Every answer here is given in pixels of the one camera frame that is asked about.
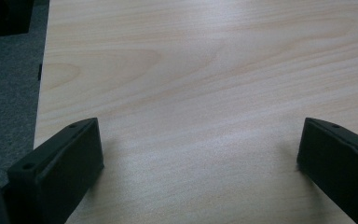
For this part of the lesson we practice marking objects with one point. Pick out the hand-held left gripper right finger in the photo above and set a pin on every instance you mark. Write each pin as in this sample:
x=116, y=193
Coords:
x=338, y=168

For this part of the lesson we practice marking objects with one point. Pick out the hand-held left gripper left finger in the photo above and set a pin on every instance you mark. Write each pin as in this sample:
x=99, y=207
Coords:
x=56, y=174

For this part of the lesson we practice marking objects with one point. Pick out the black box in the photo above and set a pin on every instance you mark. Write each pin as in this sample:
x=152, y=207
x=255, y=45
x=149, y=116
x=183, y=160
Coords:
x=4, y=15

